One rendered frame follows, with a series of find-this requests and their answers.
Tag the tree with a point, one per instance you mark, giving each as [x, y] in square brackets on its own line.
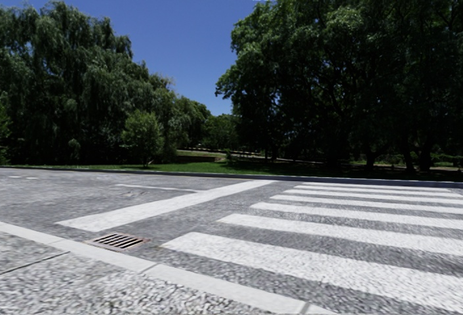
[143, 134]

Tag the rusty drain grate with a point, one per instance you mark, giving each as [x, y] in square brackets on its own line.
[117, 241]

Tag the trees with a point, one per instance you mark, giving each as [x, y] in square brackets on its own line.
[353, 78]
[58, 98]

